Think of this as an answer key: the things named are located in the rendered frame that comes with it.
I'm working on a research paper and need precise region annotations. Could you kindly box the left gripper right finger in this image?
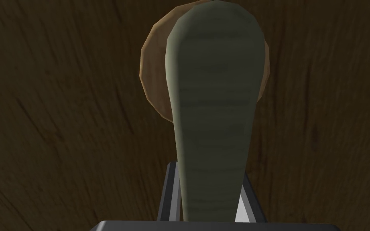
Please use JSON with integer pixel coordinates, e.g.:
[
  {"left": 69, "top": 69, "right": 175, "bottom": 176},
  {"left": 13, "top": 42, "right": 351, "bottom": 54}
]
[{"left": 234, "top": 173, "right": 267, "bottom": 223}]

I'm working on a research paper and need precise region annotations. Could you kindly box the green and brown door handle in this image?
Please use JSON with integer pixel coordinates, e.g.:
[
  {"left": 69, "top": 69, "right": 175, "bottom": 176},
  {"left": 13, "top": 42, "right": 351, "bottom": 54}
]
[{"left": 139, "top": 0, "right": 271, "bottom": 223}]

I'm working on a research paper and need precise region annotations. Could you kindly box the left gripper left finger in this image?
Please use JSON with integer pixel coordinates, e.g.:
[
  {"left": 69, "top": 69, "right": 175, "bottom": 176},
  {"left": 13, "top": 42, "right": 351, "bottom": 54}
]
[{"left": 157, "top": 161, "right": 184, "bottom": 222}]

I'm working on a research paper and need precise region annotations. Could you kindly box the dark brown wooden door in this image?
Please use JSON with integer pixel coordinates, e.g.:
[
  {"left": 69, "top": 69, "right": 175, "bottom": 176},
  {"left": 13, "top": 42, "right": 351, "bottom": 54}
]
[{"left": 0, "top": 0, "right": 370, "bottom": 231}]

